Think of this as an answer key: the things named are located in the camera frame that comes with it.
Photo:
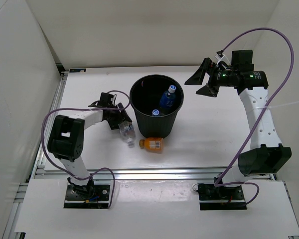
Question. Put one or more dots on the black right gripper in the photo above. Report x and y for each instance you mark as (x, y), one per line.
(208, 66)

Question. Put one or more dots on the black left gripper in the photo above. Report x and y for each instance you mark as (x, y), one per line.
(121, 116)

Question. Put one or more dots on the orange white label clear bottle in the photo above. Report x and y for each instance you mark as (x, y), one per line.
(128, 133)

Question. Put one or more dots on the blue label plastic bottle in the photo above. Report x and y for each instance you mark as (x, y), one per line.
(167, 100)

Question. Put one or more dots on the orange juice bottle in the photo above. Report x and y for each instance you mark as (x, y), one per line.
(152, 144)

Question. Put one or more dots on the clear unlabelled plastic bottle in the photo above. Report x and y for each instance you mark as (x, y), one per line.
(157, 113)

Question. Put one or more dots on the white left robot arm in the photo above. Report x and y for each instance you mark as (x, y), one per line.
(66, 141)

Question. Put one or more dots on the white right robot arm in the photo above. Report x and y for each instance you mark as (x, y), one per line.
(267, 155)

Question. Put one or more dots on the black plastic waste bin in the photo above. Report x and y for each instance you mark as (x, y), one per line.
(145, 96)

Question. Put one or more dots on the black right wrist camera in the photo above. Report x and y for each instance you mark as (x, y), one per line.
(241, 60)

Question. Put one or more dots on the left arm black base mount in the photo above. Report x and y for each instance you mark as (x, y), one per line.
(90, 196)

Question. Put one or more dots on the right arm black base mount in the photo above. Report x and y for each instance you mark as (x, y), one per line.
(213, 198)

